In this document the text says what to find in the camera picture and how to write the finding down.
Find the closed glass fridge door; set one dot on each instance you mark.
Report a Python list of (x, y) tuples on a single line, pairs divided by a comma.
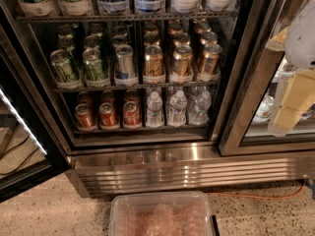
[(252, 68)]

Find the middle water bottle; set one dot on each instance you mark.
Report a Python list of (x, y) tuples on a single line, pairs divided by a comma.
[(176, 113)]

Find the open black fridge door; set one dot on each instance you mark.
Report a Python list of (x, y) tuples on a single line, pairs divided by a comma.
[(28, 154)]

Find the front left red can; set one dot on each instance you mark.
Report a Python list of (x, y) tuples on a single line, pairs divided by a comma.
[(85, 117)]

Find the front right green can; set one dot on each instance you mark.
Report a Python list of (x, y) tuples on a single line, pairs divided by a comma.
[(94, 65)]

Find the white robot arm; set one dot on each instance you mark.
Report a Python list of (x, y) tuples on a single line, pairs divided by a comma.
[(299, 46)]

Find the orange can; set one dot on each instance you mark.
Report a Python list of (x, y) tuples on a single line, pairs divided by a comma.
[(153, 67), (180, 69), (181, 38), (208, 62), (208, 37)]

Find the clear plastic bin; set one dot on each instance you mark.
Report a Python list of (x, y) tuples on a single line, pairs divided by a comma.
[(162, 214)]

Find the front middle red can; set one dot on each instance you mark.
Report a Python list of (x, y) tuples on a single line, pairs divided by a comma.
[(108, 117)]

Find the front right red can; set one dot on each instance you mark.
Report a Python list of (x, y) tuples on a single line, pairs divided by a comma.
[(131, 115)]

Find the wire shelf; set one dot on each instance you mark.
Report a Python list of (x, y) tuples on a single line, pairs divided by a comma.
[(128, 17), (140, 86)]

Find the front silver can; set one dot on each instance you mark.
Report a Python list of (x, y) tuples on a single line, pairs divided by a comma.
[(125, 72)]

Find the left water bottle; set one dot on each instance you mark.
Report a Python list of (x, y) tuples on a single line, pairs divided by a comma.
[(154, 110)]

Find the upper wire shelf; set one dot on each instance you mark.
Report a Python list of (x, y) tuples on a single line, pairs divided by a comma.
[(128, 17)]

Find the green can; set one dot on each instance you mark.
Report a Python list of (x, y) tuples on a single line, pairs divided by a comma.
[(66, 73), (94, 65)]

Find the front left green can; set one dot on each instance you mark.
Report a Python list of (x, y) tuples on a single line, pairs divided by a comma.
[(66, 73)]

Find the middle wire shelf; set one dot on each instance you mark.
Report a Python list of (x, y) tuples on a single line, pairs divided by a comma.
[(140, 86)]

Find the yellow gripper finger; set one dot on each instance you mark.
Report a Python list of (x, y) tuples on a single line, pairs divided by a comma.
[(295, 96), (276, 43)]

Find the right water bottle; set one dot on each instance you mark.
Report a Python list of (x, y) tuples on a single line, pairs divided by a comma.
[(199, 113)]

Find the stainless steel display fridge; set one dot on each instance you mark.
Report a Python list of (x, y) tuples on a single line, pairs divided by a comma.
[(123, 160)]

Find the red can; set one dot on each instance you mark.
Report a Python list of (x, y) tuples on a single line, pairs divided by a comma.
[(85, 117), (108, 117), (131, 115)]

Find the water bottle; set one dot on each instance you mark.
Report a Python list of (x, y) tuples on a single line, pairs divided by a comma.
[(176, 113), (154, 110), (199, 113)]

